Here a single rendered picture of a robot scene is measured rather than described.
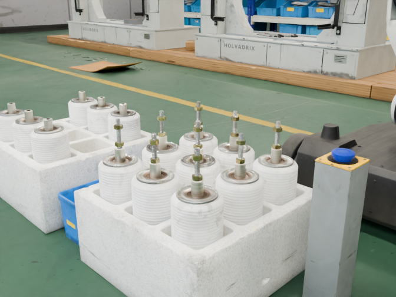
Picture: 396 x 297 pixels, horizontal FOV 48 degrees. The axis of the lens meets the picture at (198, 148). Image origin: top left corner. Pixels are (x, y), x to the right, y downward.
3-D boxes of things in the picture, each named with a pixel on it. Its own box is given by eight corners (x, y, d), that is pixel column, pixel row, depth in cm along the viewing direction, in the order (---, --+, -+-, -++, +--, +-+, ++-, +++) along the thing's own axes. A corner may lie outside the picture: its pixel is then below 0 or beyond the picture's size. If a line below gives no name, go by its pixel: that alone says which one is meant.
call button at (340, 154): (337, 156, 82) (339, 145, 81) (358, 161, 79) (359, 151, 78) (326, 161, 79) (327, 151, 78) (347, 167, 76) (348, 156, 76)
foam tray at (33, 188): (96, 158, 167) (92, 112, 161) (162, 190, 141) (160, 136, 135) (-11, 188, 142) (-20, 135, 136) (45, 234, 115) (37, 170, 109)
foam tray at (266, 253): (198, 207, 130) (198, 149, 124) (316, 261, 104) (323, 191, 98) (80, 260, 104) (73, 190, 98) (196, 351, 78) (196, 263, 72)
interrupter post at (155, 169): (162, 179, 87) (162, 163, 86) (150, 180, 86) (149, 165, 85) (159, 174, 89) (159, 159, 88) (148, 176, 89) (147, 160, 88)
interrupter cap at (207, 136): (208, 144, 107) (208, 141, 107) (178, 141, 109) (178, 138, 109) (217, 135, 114) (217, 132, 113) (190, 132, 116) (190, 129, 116)
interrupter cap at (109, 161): (109, 155, 100) (109, 152, 100) (142, 157, 99) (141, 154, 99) (97, 168, 93) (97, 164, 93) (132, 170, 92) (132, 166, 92)
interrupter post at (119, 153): (116, 159, 97) (115, 145, 96) (127, 160, 97) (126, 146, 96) (113, 164, 95) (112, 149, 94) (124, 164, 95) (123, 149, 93)
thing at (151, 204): (186, 263, 91) (185, 182, 85) (139, 272, 88) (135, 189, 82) (174, 240, 100) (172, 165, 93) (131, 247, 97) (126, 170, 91)
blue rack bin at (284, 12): (298, 15, 644) (299, 0, 637) (322, 16, 618) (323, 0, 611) (277, 16, 611) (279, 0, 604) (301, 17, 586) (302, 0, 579)
